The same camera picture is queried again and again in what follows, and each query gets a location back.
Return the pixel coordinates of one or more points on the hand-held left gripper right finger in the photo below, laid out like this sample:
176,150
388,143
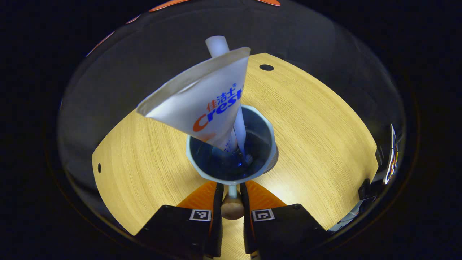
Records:
247,227

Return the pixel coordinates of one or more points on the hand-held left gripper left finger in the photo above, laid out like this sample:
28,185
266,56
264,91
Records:
218,224

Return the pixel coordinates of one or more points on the dark round coaster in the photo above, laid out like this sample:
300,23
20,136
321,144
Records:
274,162

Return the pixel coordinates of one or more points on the white toothpaste tube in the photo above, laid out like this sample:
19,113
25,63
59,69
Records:
202,104

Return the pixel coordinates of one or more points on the white toothbrush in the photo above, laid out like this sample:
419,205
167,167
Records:
217,45

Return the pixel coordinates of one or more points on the black backdrop cloth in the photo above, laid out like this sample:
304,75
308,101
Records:
126,72

